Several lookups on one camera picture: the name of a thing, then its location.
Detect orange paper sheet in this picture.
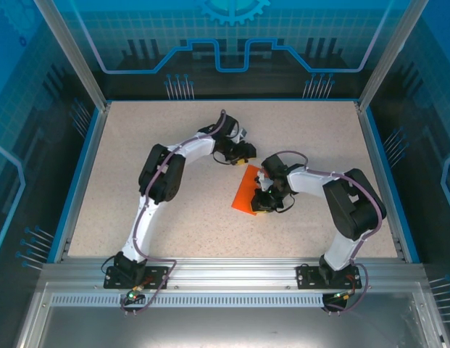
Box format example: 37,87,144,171
230,164,265,218

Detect steel sheet tray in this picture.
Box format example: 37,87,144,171
14,282,450,348

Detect aluminium mounting beam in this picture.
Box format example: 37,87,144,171
41,256,428,291

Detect blue table border trim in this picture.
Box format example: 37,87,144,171
46,96,422,265

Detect small connector with green light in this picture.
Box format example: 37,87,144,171
125,286,146,304
331,289,356,304

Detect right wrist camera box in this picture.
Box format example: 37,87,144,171
256,168,275,191

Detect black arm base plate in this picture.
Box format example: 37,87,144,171
296,263,363,290
103,265,171,290

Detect slotted metal cable duct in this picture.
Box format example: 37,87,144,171
50,294,327,307

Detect aluminium side rail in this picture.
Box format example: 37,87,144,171
59,103,112,264
357,104,407,262

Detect aluminium corner post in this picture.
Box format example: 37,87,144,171
356,0,433,112
32,0,112,112

